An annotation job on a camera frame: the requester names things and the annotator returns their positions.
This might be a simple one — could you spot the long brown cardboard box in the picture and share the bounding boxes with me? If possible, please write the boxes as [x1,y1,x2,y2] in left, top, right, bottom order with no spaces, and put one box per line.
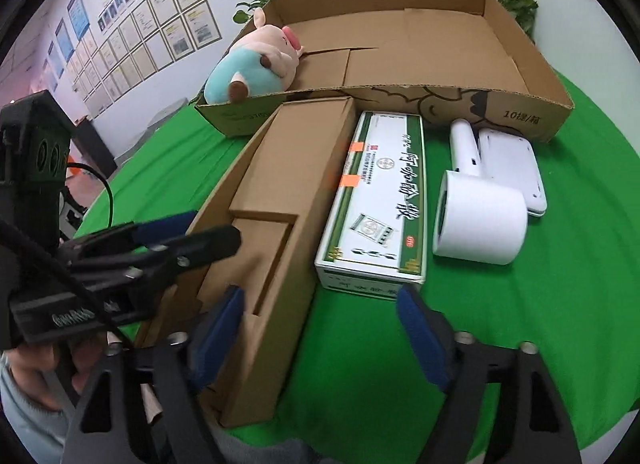
[138,97,357,428]

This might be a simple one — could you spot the pink pig plush toy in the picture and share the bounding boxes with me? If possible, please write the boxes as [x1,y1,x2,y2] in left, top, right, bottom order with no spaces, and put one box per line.
[203,7,304,105]

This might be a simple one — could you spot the white hair dryer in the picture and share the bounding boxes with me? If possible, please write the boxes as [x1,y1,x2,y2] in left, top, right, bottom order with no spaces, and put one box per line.
[432,119,527,266]

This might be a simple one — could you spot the green white medicine box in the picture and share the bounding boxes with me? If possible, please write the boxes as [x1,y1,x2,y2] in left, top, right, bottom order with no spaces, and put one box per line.
[314,111,427,299]

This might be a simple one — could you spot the white plastic device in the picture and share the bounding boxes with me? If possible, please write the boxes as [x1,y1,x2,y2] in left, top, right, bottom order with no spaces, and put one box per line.
[478,128,548,217]

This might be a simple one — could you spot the light blue sleeve forearm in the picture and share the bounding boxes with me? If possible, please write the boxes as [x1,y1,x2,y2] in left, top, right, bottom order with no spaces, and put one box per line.
[1,356,70,464]

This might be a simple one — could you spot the person's left hand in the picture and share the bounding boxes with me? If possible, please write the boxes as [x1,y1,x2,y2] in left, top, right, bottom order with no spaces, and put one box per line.
[3,333,108,411]

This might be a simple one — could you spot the green table cloth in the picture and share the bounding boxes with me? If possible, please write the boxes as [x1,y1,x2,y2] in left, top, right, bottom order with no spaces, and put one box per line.
[80,83,639,463]

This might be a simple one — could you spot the large open cardboard box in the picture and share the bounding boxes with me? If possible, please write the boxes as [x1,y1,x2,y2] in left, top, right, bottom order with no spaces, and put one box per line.
[195,0,574,143]

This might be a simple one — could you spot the black cabinet by wall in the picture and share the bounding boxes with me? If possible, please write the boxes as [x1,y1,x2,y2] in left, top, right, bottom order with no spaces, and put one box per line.
[73,117,117,178]

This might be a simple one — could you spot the black cable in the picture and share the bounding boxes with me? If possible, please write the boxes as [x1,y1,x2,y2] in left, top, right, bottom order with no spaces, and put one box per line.
[60,161,115,233]

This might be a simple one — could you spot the blue wall notice board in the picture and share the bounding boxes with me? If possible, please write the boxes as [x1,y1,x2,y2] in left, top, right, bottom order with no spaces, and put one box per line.
[67,0,90,42]

